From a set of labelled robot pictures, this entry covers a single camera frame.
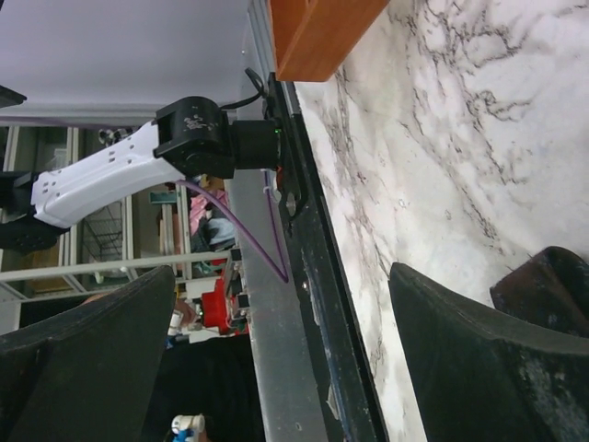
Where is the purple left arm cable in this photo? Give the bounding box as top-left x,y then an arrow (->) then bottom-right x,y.
177,169 -> 291,285

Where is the dark brown blue floral tie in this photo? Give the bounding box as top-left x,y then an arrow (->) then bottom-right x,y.
490,246 -> 588,338

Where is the aluminium table edge rail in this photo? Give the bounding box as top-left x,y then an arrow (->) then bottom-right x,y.
227,0 -> 332,442

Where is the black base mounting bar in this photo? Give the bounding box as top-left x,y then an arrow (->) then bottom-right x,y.
265,75 -> 388,441

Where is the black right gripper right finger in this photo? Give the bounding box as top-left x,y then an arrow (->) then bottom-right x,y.
389,262 -> 588,441

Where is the orange wooden divided tray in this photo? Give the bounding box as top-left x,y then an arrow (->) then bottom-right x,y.
268,0 -> 387,83

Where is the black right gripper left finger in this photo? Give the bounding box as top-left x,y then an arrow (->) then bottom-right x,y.
1,266 -> 176,441

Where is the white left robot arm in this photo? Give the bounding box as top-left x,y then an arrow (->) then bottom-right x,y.
1,96 -> 281,254

